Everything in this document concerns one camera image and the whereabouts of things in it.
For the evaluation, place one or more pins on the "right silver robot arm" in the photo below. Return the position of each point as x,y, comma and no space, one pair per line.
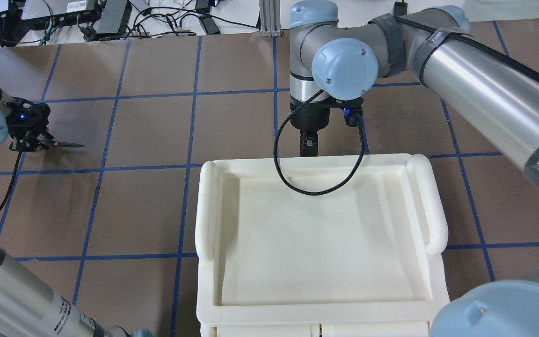
498,96

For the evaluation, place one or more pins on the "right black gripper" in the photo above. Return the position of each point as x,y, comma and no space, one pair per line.
311,117

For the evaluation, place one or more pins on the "white plastic tray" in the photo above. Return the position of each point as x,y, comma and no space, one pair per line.
364,260

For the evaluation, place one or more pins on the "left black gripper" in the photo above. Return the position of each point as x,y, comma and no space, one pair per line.
34,136

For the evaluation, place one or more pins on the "aluminium frame post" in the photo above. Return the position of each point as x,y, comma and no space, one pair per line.
269,15

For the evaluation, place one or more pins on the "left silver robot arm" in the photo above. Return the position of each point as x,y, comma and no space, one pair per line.
28,306

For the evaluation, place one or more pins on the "grey orange scissors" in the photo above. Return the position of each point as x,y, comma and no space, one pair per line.
48,144

